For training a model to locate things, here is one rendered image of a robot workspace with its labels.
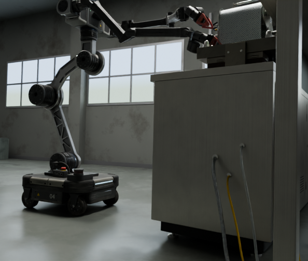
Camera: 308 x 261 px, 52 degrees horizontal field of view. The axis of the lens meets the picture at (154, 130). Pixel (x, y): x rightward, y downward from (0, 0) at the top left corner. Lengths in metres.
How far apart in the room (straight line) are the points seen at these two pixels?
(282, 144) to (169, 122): 0.85
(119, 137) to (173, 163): 4.49
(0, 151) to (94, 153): 2.28
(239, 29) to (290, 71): 0.96
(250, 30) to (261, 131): 0.63
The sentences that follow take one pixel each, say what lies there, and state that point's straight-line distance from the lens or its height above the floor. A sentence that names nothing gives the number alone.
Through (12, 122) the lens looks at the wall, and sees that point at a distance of 8.13.
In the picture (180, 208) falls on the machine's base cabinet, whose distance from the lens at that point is 1.67.
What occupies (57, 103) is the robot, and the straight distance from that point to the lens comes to 2.78.
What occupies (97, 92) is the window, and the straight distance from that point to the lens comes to 6.47.
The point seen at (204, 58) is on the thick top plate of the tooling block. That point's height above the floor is 0.97.
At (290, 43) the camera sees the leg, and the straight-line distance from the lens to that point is 0.98.
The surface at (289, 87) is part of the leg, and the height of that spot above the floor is 0.69.
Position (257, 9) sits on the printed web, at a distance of 1.90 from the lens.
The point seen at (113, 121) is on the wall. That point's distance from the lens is 6.19.
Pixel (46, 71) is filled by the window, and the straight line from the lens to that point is 7.48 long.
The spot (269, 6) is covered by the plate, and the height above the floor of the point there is 1.14.
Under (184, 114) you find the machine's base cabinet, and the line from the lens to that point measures 1.63.
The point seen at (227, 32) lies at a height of 1.16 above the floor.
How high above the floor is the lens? 0.54
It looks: 2 degrees up
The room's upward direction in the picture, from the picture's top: 1 degrees clockwise
